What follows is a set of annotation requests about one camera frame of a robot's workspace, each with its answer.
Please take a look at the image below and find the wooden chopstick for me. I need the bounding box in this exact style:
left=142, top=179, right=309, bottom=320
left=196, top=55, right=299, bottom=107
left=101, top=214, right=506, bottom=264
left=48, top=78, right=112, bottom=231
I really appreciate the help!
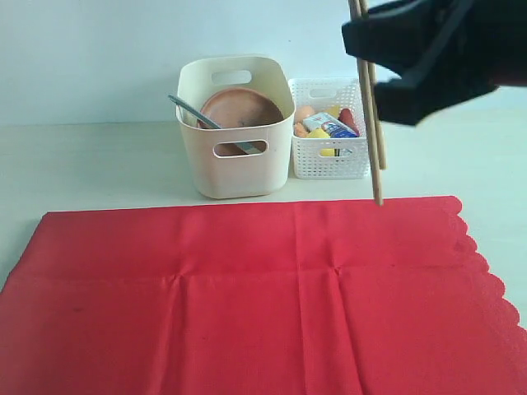
left=369, top=63, right=387, bottom=170
left=347, top=0, right=385, bottom=207

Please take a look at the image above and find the orange carrot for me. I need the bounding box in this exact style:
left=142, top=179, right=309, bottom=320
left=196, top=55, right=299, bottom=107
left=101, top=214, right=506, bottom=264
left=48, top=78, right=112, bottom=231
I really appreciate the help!
left=338, top=108, right=361, bottom=136

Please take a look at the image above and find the white perforated plastic basket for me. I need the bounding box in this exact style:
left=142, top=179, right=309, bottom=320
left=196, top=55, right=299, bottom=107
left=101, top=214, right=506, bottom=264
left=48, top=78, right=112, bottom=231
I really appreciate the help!
left=288, top=77, right=370, bottom=179

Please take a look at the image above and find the cream plastic bin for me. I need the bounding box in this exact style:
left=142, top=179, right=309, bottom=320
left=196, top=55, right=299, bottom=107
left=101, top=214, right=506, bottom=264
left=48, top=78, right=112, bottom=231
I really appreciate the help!
left=176, top=55, right=296, bottom=199

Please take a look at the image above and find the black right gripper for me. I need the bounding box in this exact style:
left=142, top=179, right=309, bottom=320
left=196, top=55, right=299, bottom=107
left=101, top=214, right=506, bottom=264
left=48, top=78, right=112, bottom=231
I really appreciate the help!
left=343, top=1, right=526, bottom=126

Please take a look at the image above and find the red paper table mat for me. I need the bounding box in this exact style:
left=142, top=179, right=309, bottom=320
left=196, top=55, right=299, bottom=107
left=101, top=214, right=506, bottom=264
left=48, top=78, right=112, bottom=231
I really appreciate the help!
left=1, top=197, right=526, bottom=394

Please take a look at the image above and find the brown wooden plate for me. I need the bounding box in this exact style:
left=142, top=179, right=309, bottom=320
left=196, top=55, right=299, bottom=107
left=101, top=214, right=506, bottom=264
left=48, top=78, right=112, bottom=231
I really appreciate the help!
left=201, top=87, right=284, bottom=128

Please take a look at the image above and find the silver table knife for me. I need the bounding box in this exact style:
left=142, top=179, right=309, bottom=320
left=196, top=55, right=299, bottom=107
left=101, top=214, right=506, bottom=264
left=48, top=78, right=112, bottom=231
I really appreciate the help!
left=167, top=94, right=263, bottom=156

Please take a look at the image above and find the yellow lemon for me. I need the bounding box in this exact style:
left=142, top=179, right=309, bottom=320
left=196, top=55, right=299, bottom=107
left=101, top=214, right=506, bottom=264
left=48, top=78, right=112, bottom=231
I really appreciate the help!
left=306, top=128, right=330, bottom=139

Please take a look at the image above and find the yellow cheese wedge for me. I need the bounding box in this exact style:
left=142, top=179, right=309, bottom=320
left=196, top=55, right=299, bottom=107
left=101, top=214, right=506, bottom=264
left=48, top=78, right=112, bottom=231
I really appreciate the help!
left=324, top=105, right=341, bottom=119

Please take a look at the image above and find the small blue milk carton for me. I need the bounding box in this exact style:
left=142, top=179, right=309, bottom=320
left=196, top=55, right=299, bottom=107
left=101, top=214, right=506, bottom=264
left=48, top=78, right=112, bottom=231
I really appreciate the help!
left=302, top=112, right=359, bottom=138

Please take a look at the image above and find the brown egg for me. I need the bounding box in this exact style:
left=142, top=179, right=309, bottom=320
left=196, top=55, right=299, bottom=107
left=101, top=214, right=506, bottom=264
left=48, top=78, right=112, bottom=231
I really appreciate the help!
left=294, top=105, right=317, bottom=123

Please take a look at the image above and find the orange fried chicken piece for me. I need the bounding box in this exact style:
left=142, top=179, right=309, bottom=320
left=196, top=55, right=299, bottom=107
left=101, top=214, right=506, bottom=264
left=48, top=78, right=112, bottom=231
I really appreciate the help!
left=293, top=123, right=310, bottom=138

